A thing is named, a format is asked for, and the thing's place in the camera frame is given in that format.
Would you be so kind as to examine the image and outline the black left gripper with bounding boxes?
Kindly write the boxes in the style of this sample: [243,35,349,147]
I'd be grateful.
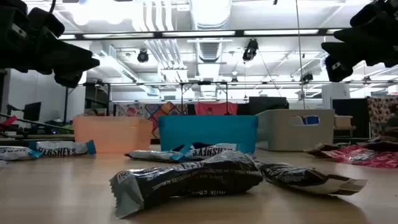
[0,0,100,88]

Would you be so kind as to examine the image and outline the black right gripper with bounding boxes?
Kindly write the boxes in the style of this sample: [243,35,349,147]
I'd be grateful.
[321,0,398,83]

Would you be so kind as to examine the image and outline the dark Hershey's bar blue ends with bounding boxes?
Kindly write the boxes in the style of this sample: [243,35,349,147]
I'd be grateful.
[172,142,215,153]

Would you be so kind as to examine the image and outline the white column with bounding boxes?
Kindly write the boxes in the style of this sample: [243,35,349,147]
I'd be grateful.
[321,83,351,110]

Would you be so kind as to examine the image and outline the black monitor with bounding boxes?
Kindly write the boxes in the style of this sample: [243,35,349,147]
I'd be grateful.
[23,101,42,122]

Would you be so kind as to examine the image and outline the black slanted bar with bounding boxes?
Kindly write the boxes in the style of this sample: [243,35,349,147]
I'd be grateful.
[0,112,74,131]

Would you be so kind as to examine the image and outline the black panel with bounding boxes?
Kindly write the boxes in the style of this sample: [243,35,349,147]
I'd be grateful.
[331,98,371,139]

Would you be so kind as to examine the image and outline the floral patterned cloth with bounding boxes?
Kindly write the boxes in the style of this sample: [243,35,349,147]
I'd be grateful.
[366,96,398,139]

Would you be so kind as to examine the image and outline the orange plastic bin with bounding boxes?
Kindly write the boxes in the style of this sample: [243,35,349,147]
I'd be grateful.
[73,115,154,154]

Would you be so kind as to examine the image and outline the colourful patchwork quilt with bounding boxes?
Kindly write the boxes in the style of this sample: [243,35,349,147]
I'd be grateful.
[113,101,189,139]

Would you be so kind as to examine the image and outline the black beam with light strips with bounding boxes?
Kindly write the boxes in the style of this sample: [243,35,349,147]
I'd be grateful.
[57,28,345,41]

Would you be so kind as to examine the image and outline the grey plastic bin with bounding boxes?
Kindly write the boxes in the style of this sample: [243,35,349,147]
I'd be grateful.
[255,108,336,152]

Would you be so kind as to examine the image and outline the blue plastic bin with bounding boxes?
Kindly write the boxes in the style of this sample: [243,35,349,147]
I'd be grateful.
[157,114,259,155]

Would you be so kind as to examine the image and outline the red cloth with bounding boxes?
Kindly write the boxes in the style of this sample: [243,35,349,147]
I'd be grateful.
[194,101,239,116]

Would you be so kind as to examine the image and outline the thin hanging cable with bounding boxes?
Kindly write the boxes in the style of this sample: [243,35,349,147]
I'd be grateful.
[294,0,305,101]

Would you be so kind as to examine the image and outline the black aluminium table frame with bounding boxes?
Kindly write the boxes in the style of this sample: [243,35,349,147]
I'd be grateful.
[0,133,371,147]

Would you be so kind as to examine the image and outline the red strap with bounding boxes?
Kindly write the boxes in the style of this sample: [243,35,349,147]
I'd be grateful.
[0,115,19,129]

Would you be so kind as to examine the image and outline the silver ventilation duct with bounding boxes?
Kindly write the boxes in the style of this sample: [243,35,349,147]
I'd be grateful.
[188,0,233,63]

